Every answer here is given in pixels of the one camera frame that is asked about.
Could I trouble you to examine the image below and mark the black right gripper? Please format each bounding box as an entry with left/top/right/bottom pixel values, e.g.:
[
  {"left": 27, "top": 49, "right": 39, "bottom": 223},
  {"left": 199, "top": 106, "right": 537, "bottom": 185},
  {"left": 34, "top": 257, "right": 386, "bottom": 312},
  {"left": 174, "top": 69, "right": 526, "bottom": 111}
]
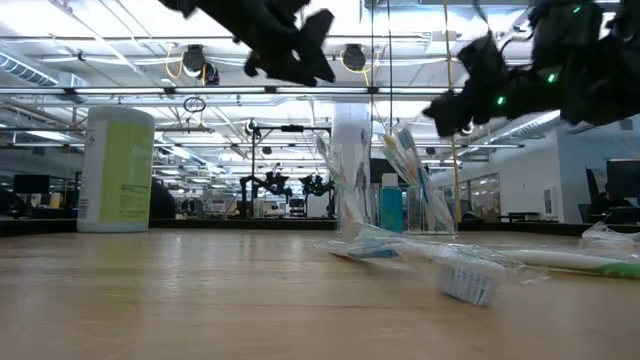
[{"left": 422, "top": 29, "right": 570, "bottom": 139}]

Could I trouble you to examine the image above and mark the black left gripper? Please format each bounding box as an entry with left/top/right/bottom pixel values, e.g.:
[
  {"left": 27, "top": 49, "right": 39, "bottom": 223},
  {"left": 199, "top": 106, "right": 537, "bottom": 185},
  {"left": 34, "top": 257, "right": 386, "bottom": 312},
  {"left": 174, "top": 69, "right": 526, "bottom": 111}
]
[{"left": 209, "top": 0, "right": 337, "bottom": 88}]

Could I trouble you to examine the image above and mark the green toothbrush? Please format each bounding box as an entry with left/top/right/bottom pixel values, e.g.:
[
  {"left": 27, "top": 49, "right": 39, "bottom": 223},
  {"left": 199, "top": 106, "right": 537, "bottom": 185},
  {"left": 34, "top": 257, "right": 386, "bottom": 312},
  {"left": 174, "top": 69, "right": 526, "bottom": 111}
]
[
  {"left": 492, "top": 247, "right": 640, "bottom": 281},
  {"left": 394, "top": 124, "right": 457, "bottom": 234}
]

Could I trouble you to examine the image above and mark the blue mouthwash bottle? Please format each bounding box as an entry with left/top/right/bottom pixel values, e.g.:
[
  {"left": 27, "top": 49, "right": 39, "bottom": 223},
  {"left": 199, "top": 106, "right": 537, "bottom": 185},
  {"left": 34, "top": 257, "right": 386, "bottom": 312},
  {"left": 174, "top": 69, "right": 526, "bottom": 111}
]
[{"left": 378, "top": 172, "right": 404, "bottom": 234}]

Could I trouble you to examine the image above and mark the blue toothbrush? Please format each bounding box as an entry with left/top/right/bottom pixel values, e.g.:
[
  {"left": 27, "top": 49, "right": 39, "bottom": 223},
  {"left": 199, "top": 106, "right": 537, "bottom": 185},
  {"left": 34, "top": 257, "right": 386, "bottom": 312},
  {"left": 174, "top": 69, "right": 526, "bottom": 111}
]
[{"left": 329, "top": 222, "right": 549, "bottom": 308}]

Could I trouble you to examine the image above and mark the background robot station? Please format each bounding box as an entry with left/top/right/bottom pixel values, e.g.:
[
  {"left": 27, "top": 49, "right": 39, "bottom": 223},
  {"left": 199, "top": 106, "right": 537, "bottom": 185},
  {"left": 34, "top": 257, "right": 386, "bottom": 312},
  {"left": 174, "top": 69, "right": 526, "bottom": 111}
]
[{"left": 238, "top": 169, "right": 296, "bottom": 219}]

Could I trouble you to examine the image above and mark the black background machine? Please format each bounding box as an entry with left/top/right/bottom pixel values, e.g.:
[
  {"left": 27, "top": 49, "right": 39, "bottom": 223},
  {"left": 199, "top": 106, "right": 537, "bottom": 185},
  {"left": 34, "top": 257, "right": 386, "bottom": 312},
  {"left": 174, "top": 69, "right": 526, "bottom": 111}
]
[{"left": 369, "top": 157, "right": 401, "bottom": 185}]

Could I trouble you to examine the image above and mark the black computer monitor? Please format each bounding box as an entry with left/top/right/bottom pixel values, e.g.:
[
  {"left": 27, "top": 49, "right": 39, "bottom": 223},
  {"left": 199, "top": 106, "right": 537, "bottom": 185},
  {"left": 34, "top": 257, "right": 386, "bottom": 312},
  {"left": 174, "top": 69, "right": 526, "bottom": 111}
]
[
  {"left": 13, "top": 173, "right": 51, "bottom": 195},
  {"left": 605, "top": 158, "right": 640, "bottom": 199}
]

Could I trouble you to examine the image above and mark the green white wipes canister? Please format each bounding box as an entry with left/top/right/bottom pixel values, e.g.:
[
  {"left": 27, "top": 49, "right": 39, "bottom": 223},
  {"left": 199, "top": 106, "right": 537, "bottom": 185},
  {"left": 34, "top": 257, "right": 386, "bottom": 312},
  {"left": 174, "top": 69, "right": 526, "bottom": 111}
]
[{"left": 76, "top": 105, "right": 157, "bottom": 234}]

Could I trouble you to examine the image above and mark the black ceiling cable reel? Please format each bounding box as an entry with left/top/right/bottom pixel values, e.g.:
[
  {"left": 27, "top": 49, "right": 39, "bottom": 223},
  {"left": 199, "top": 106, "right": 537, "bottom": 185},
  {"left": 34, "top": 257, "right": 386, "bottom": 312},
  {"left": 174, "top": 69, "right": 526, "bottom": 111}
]
[
  {"left": 180, "top": 43, "right": 207, "bottom": 74},
  {"left": 341, "top": 43, "right": 368, "bottom": 72}
]

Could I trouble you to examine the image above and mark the black aluminium table frame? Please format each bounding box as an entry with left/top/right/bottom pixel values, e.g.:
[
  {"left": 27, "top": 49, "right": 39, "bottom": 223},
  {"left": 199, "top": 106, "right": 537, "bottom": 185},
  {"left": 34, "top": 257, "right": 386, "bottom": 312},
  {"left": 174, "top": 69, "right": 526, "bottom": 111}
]
[{"left": 0, "top": 215, "right": 640, "bottom": 238}]

